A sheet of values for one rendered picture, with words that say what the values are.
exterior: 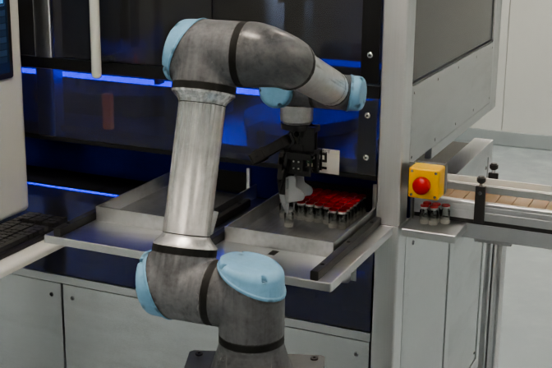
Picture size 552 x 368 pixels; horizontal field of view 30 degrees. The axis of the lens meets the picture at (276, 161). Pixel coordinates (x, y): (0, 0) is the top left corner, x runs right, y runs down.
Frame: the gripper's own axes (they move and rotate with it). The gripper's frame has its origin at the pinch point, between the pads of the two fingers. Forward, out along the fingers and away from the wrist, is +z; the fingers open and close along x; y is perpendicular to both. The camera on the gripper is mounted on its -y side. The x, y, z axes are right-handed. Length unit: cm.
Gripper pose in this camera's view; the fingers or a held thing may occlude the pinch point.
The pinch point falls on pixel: (287, 205)
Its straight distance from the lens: 239.5
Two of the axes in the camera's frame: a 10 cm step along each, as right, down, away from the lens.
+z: -0.1, 9.7, 2.5
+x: 4.1, -2.2, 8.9
